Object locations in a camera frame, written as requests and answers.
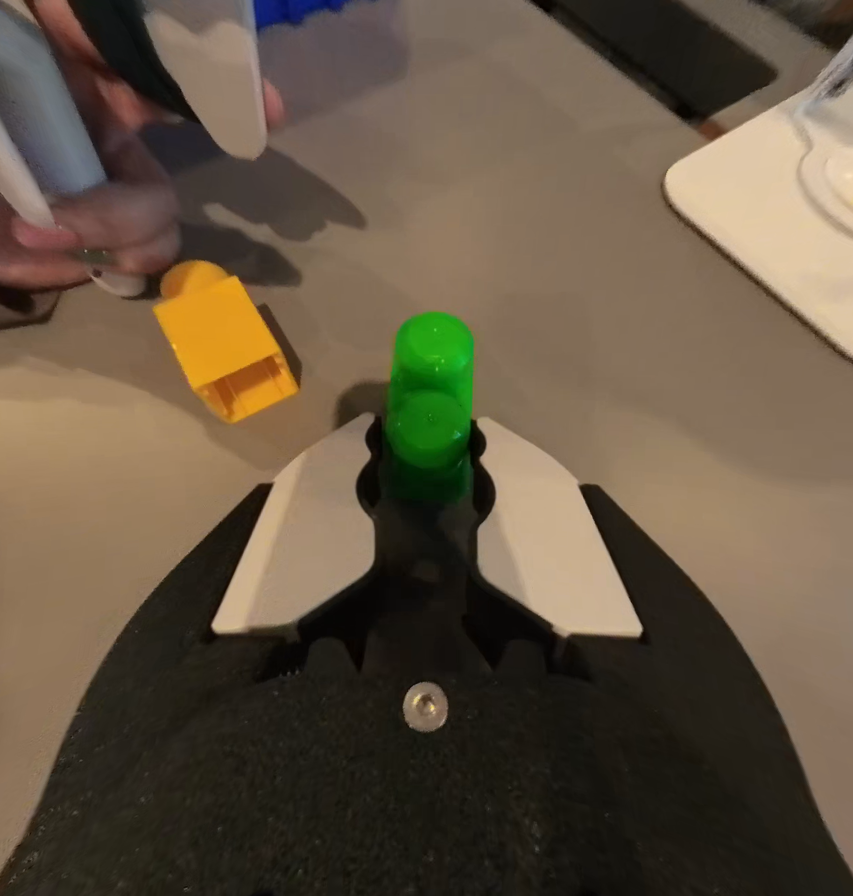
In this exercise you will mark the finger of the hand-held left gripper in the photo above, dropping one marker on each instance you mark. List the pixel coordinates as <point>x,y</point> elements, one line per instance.
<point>216,77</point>

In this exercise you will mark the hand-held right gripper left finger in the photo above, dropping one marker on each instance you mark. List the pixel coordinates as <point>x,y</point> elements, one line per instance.
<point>300,553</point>

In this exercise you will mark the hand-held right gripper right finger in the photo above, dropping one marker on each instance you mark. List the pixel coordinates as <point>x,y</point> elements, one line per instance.
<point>552,553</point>

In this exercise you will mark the blue plastic bin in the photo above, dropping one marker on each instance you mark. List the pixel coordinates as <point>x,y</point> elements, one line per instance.
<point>300,10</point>

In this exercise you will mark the green mega block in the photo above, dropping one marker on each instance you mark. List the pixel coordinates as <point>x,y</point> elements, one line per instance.
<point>430,420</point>

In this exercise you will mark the yellow mega block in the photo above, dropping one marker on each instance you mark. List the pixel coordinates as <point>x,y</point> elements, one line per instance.
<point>209,336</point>

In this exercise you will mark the person's left hand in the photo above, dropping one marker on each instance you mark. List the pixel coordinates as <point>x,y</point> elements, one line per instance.
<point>118,224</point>

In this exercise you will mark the instruction board stand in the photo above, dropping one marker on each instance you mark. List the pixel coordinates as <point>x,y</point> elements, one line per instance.
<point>748,210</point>

